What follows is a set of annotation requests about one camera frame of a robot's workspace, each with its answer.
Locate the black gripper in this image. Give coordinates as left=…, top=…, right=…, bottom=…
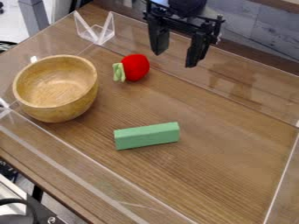
left=144, top=0, right=226, bottom=68

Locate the green rectangular block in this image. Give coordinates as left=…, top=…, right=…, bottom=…
left=113, top=122, right=180, bottom=151

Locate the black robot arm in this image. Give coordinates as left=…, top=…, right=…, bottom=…
left=144, top=0, right=226, bottom=68

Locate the brown wooden bowl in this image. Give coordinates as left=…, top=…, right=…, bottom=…
left=12, top=55, right=99, bottom=123

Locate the red plush strawberry toy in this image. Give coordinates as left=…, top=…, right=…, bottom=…
left=112, top=54, right=150, bottom=82

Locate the black device under table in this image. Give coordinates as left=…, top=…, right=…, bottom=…
left=0, top=198, right=68, bottom=224

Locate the clear acrylic corner bracket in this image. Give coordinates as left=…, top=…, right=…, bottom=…
left=73, top=10, right=115, bottom=46

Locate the grey post in background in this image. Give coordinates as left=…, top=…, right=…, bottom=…
left=17, top=0, right=49, bottom=36

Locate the clear acrylic tray wall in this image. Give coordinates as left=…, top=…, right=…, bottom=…
left=0, top=99, right=196, bottom=224

